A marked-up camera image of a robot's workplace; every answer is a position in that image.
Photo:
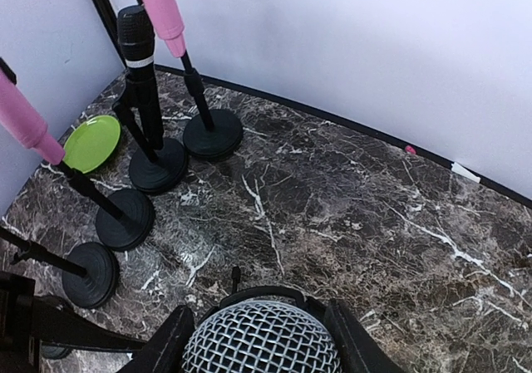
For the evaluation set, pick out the purple rhinestone microphone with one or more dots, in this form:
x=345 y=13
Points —
x=261 y=336

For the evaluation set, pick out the front pink microphone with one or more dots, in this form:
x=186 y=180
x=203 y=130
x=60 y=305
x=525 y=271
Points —
x=26 y=125

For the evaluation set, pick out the pink microphone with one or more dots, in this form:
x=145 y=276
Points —
x=26 y=125
x=168 y=24

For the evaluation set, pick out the black stand with textured grip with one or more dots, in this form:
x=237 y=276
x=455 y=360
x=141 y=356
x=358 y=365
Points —
x=160 y=162

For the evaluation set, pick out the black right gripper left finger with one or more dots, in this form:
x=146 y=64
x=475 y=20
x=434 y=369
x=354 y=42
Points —
x=164 y=350

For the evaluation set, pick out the back pink microphone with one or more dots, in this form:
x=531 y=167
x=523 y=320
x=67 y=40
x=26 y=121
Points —
x=168 y=24

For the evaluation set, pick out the white paper scrap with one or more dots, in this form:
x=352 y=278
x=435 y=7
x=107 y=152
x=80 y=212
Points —
x=464 y=172

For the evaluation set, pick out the round-base stand of tall beige mic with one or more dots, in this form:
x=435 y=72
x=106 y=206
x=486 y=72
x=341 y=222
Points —
x=90 y=272

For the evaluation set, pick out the green round plate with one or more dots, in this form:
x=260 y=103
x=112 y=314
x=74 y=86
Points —
x=92 y=143

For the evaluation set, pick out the black tripod mic stand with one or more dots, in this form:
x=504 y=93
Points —
x=309 y=304

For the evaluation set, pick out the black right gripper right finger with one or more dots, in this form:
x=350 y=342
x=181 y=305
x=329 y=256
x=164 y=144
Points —
x=358 y=351

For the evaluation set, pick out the black clip mic stand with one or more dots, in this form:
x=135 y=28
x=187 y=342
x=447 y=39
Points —
x=124 y=219

